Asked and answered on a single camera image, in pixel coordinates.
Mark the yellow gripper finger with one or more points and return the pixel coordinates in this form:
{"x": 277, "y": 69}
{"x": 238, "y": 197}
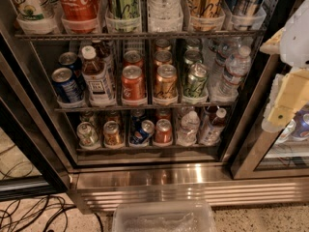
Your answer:
{"x": 271, "y": 46}

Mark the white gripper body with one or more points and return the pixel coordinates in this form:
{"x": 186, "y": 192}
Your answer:
{"x": 296, "y": 38}

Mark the clear water bottle front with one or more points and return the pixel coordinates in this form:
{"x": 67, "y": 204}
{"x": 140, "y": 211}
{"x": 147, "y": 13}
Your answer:
{"x": 187, "y": 130}

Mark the clear water bottle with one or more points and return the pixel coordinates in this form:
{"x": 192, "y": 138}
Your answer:
{"x": 181, "y": 111}
{"x": 187, "y": 130}

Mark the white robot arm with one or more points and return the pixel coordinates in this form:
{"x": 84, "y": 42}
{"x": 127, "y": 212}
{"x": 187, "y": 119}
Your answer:
{"x": 294, "y": 45}

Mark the water bottle middle front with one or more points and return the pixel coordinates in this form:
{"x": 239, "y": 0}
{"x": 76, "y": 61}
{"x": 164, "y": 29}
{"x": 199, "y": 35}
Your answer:
{"x": 236, "y": 68}

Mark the water bottle middle rear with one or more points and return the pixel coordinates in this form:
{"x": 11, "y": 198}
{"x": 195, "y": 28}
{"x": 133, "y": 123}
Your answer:
{"x": 223, "y": 48}

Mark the right glass fridge door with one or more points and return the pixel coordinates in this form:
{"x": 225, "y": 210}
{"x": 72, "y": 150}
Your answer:
{"x": 252, "y": 152}

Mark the glass fridge door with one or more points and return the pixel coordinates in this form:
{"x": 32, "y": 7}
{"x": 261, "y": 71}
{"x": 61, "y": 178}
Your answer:
{"x": 29, "y": 167}
{"x": 252, "y": 152}

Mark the tea bottle bottom shelf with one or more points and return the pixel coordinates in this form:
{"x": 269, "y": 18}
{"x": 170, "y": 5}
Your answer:
{"x": 213, "y": 125}

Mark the clear water bottle behind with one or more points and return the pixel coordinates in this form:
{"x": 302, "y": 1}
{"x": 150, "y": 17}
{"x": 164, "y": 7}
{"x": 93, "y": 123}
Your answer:
{"x": 181, "y": 111}

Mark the clear bottle top shelf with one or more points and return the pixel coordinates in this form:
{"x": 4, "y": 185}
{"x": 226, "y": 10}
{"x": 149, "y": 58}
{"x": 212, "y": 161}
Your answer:
{"x": 165, "y": 16}

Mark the blue pepsi can bottom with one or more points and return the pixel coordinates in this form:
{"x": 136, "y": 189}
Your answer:
{"x": 143, "y": 132}

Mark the tea bottle middle rear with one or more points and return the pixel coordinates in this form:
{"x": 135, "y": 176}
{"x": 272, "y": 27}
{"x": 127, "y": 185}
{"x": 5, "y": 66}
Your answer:
{"x": 104, "y": 54}

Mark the tea bottle middle front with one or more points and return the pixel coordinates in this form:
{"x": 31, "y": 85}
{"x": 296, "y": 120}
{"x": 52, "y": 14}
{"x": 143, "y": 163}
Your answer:
{"x": 96, "y": 76}

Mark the coca cola bottle top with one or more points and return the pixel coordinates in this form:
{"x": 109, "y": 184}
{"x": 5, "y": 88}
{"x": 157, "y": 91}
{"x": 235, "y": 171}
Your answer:
{"x": 80, "y": 16}

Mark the green white can bottom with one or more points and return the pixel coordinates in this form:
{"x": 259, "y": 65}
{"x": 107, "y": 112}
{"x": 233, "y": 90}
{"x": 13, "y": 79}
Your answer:
{"x": 88, "y": 136}

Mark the steel fridge base grille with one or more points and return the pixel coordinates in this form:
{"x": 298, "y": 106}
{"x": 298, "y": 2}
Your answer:
{"x": 104, "y": 189}

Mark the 7up bottle top shelf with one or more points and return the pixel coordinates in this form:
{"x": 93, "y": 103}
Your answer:
{"x": 34, "y": 9}

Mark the left glass fridge door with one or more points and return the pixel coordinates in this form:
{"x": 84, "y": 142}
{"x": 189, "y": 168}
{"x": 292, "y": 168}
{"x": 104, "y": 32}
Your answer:
{"x": 29, "y": 167}

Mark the dark tall can top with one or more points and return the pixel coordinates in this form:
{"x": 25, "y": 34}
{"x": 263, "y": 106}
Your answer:
{"x": 244, "y": 12}

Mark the gold tall can top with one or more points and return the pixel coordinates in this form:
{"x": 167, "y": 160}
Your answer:
{"x": 205, "y": 15}

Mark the green can middle front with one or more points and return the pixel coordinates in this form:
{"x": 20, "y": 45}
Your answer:
{"x": 195, "y": 81}

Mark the gold can middle front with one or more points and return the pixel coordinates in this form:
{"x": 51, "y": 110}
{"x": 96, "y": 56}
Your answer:
{"x": 165, "y": 85}

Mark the red can bottom front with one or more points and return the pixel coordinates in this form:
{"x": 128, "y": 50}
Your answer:
{"x": 163, "y": 133}

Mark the red coke can rear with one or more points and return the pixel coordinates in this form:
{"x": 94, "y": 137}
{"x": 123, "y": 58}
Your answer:
{"x": 133, "y": 57}

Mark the red coke can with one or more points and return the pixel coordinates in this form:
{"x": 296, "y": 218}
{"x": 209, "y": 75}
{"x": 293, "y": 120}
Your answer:
{"x": 133, "y": 57}
{"x": 133, "y": 83}

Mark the red coke can front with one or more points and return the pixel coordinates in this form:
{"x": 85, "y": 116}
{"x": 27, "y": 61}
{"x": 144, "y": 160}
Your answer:
{"x": 133, "y": 83}

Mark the green tall can top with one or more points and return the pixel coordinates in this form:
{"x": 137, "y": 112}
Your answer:
{"x": 123, "y": 16}

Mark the clear plastic bin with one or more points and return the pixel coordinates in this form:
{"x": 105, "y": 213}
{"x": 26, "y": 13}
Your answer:
{"x": 169, "y": 216}

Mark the orange can bottom front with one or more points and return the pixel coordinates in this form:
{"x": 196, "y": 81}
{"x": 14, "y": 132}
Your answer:
{"x": 112, "y": 134}

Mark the blue can middle rear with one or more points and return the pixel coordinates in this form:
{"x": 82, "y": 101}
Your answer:
{"x": 72, "y": 61}

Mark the blue can middle front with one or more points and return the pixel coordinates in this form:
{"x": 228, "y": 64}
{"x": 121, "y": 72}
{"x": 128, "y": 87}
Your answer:
{"x": 66, "y": 86}

